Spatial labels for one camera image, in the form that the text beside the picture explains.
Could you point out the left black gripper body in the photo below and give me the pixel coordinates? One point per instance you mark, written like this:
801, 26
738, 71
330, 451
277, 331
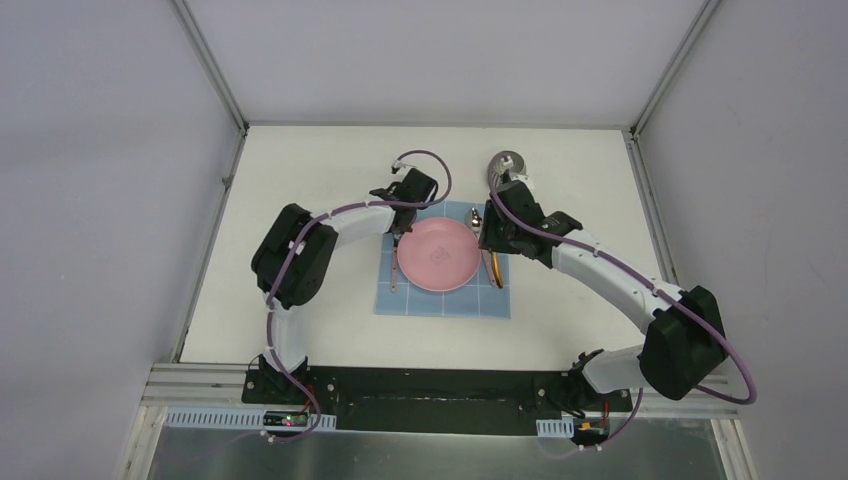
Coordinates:
404, 220

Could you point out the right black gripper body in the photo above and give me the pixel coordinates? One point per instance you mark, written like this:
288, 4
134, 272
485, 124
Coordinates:
498, 235

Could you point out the gold table knife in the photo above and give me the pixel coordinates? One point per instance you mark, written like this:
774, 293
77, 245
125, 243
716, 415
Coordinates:
496, 276

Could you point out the pink plate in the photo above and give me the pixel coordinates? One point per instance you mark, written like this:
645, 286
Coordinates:
439, 255

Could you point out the blue checked cloth napkin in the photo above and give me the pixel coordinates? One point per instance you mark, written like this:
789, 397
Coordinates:
477, 298

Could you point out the grey ribbed mug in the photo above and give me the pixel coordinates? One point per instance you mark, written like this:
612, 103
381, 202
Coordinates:
507, 162

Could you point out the pink handled fork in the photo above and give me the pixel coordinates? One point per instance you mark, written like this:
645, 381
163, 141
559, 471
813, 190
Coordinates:
394, 263

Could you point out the pink handled spoon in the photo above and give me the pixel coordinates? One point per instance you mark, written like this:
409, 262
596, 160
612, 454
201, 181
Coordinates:
473, 222

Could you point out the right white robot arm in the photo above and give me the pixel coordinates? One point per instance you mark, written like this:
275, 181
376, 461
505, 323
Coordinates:
682, 329

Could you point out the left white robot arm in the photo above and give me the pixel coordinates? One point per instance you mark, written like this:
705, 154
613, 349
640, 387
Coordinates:
293, 258

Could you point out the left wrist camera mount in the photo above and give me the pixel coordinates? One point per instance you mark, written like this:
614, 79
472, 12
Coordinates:
399, 165

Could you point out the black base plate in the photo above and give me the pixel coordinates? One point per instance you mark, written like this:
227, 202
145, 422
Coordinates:
469, 402

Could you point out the aluminium frame rail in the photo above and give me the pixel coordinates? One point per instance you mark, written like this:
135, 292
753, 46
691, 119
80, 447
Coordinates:
192, 424

